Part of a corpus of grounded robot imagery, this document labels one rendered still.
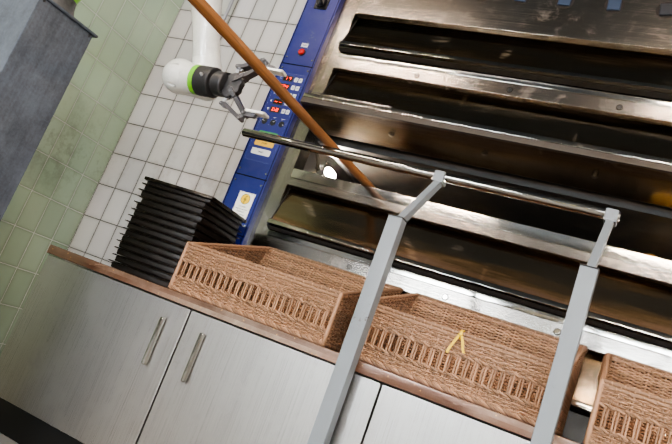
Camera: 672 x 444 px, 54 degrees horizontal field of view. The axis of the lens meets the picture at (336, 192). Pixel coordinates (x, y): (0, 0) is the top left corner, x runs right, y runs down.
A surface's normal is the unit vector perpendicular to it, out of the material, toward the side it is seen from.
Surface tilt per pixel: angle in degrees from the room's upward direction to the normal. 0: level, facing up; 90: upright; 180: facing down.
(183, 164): 90
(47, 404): 90
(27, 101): 90
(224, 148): 90
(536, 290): 70
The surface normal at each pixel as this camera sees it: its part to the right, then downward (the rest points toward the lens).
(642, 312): -0.22, -0.64
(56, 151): 0.87, 0.22
